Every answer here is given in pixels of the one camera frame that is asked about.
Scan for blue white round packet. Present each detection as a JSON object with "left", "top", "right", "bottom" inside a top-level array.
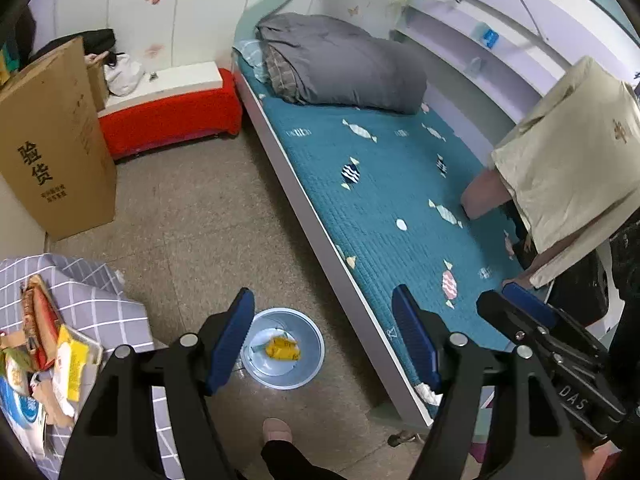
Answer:
[{"left": 0, "top": 375, "right": 43, "bottom": 436}]

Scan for tall printed cardboard box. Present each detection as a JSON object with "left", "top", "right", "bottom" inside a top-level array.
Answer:
[{"left": 0, "top": 36, "right": 118, "bottom": 242}]

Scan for yellow packet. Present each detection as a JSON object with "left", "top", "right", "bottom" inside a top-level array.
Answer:
[{"left": 54, "top": 324, "right": 91, "bottom": 401}]

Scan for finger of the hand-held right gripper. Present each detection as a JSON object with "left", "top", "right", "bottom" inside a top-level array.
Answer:
[
  {"left": 476, "top": 290, "right": 551, "bottom": 356},
  {"left": 501, "top": 281, "right": 561, "bottom": 331}
]

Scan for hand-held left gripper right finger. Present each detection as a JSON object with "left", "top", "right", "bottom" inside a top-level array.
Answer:
[{"left": 391, "top": 284, "right": 586, "bottom": 480}]

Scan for black hanging coat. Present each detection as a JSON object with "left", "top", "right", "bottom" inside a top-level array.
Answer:
[{"left": 12, "top": 5, "right": 38, "bottom": 61}]

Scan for red covered low bench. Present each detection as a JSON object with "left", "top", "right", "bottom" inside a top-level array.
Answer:
[{"left": 97, "top": 61, "right": 244, "bottom": 161}]

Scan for round table grey checked cloth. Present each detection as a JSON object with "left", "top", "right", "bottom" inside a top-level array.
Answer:
[{"left": 0, "top": 254, "right": 168, "bottom": 480}]

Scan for green white packet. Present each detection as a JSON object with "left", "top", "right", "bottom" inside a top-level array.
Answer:
[{"left": 0, "top": 347, "right": 33, "bottom": 396}]

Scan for pink hanging garment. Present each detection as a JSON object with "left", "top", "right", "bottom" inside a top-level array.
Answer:
[{"left": 460, "top": 167, "right": 508, "bottom": 221}]

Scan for black glossy bag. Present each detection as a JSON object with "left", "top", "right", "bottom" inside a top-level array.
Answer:
[{"left": 547, "top": 250, "right": 610, "bottom": 326}]

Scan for teal plaid pillow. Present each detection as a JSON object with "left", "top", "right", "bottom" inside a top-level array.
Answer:
[{"left": 234, "top": 39, "right": 268, "bottom": 81}]

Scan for grey duvet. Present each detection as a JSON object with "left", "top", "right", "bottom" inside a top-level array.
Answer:
[{"left": 256, "top": 14, "right": 428, "bottom": 115}]

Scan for light blue trash bin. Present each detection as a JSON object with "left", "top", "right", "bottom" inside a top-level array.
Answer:
[{"left": 241, "top": 308, "right": 325, "bottom": 389}]

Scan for person's right forearm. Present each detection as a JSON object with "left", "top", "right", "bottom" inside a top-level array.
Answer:
[{"left": 582, "top": 442, "right": 640, "bottom": 480}]

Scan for person's leg black pants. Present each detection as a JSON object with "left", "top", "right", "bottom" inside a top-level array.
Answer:
[{"left": 260, "top": 440, "right": 346, "bottom": 480}]

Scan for teal white bunk bed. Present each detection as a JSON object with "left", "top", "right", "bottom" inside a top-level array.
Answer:
[{"left": 232, "top": 0, "right": 640, "bottom": 428}]

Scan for white cloth bag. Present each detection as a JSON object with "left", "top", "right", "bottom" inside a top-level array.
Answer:
[{"left": 102, "top": 52, "right": 146, "bottom": 97}]

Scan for bed with teal sheet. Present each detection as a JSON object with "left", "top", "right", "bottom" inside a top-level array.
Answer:
[{"left": 237, "top": 52, "right": 531, "bottom": 396}]

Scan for beige hanging shirt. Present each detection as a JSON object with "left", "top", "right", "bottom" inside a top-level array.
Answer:
[{"left": 490, "top": 56, "right": 640, "bottom": 288}]

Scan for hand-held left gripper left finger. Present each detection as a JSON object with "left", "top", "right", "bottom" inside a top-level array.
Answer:
[{"left": 59, "top": 287, "right": 256, "bottom": 480}]

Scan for yellow wrapper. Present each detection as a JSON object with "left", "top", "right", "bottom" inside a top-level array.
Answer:
[{"left": 265, "top": 336, "right": 301, "bottom": 362}]

